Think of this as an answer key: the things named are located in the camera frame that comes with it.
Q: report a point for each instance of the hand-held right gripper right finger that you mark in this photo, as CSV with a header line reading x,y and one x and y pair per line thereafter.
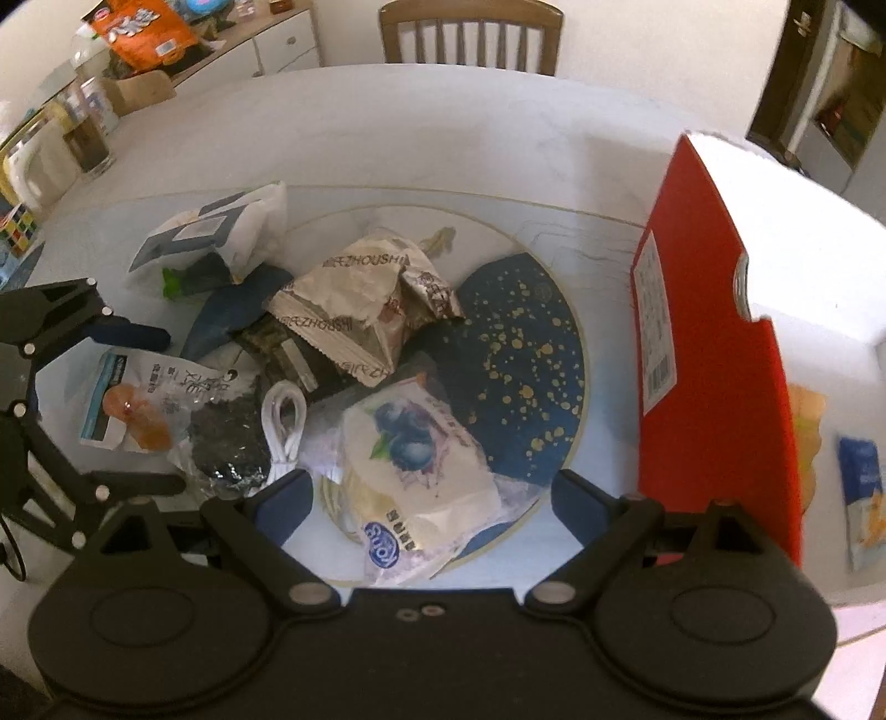
x,y
573,500

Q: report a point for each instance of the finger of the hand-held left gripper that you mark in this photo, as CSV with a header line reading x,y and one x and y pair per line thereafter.
x,y
135,336
142,484

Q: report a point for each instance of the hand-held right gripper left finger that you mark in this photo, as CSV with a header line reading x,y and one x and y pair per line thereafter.
x,y
287,502

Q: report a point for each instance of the small green wrapper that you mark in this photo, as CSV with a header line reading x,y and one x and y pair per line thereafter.
x,y
171,284

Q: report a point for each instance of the clear packet with orange item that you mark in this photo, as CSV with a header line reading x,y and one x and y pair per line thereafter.
x,y
131,408

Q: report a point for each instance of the clear packet with black contents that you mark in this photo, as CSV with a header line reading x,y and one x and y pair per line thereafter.
x,y
228,443

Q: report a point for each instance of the blueberry bread packet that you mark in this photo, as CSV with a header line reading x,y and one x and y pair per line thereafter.
x,y
415,457

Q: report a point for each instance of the white and navy plastic bag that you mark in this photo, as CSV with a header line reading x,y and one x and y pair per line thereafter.
x,y
221,228

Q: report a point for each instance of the red cardboard box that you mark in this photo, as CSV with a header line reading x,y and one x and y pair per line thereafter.
x,y
720,332

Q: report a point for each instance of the white marble desktop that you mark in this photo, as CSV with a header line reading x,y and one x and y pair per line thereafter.
x,y
450,138

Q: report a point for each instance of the dark camouflage packet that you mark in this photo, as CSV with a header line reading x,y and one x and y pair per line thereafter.
x,y
273,346

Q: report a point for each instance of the colourful puzzle cube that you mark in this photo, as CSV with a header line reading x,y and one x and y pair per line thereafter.
x,y
17,232

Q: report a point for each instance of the pale yellow plastic container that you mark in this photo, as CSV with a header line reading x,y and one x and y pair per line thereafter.
x,y
38,173

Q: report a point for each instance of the glass jar with dark contents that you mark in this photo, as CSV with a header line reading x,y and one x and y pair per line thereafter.
x,y
90,149

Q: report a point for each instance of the crumpled beige snack wrapper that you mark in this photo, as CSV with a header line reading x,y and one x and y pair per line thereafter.
x,y
346,304

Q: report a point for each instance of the brown cardboard box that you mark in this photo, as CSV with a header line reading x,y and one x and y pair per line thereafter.
x,y
142,93

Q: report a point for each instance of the small silver brown wrapper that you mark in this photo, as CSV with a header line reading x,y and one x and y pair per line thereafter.
x,y
436,294

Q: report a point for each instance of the blue snack packet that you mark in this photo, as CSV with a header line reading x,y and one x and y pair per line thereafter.
x,y
862,498

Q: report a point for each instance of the orange snack bag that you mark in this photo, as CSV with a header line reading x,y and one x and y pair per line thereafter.
x,y
142,31

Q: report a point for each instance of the white sideboard cabinet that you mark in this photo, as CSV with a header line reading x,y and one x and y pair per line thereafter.
x,y
284,41

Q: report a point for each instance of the blue globe toy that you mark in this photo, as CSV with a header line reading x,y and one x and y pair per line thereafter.
x,y
201,5

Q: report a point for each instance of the wooden chair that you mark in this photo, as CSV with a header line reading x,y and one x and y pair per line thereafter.
x,y
471,12

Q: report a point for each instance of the dark wooden shelf cabinet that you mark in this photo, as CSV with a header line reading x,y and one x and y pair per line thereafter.
x,y
830,90

